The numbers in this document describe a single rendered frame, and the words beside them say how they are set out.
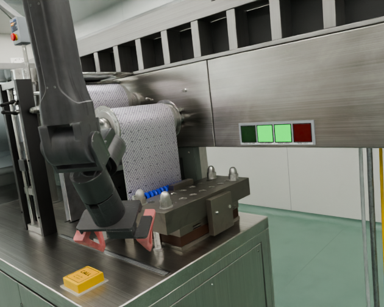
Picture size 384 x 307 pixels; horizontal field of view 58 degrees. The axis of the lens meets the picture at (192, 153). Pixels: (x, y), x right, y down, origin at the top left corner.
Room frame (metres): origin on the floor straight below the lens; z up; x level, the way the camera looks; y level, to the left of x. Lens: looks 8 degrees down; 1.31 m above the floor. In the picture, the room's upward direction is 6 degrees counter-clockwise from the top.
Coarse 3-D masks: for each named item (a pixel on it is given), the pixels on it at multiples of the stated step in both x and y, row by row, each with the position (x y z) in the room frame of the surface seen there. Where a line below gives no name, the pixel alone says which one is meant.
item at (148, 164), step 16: (128, 144) 1.05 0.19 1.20; (144, 144) 1.10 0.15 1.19; (160, 144) 1.14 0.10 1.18; (176, 144) 1.20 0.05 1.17; (128, 160) 1.04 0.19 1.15; (144, 160) 1.09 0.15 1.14; (160, 160) 1.14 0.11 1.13; (176, 160) 1.19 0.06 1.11; (128, 176) 1.04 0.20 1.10; (144, 176) 1.08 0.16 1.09; (160, 176) 1.13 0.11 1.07; (176, 176) 1.19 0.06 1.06; (128, 192) 1.03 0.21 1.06; (144, 192) 1.08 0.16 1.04
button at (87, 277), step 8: (80, 272) 0.80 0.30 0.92; (88, 272) 0.80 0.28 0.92; (96, 272) 0.80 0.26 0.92; (64, 280) 0.79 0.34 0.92; (72, 280) 0.77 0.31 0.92; (80, 280) 0.76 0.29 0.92; (88, 280) 0.77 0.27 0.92; (96, 280) 0.78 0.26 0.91; (72, 288) 0.76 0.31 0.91; (80, 288) 0.75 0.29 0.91; (88, 288) 0.76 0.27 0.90
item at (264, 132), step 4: (260, 128) 1.07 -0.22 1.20; (264, 128) 1.06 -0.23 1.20; (268, 128) 1.05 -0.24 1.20; (260, 132) 1.07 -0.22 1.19; (264, 132) 1.06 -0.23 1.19; (268, 132) 1.05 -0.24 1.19; (260, 136) 1.07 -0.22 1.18; (264, 136) 1.07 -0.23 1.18; (268, 136) 1.06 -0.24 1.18; (260, 140) 1.07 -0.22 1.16; (264, 140) 1.07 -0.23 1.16; (268, 140) 1.06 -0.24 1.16; (272, 140) 1.05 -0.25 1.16
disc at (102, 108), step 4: (96, 108) 1.09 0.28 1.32; (100, 108) 1.07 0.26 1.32; (104, 108) 1.06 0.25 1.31; (108, 108) 1.04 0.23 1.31; (96, 112) 1.09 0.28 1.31; (108, 112) 1.05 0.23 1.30; (112, 112) 1.03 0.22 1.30; (112, 116) 1.04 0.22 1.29; (116, 116) 1.03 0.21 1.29; (116, 120) 1.02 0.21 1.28; (116, 124) 1.02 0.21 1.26; (116, 128) 1.03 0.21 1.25; (120, 128) 1.02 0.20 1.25; (116, 132) 1.03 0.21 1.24; (120, 132) 1.02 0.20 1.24
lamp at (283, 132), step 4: (276, 128) 1.04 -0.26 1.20; (280, 128) 1.03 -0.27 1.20; (284, 128) 1.02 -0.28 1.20; (288, 128) 1.01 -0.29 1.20; (276, 132) 1.04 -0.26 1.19; (280, 132) 1.03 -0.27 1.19; (284, 132) 1.02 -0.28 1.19; (288, 132) 1.01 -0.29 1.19; (276, 136) 1.04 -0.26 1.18; (280, 136) 1.03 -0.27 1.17; (284, 136) 1.02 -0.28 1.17; (288, 136) 1.01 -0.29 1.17; (276, 140) 1.04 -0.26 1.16; (280, 140) 1.03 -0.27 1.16; (284, 140) 1.02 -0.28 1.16; (288, 140) 1.01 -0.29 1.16
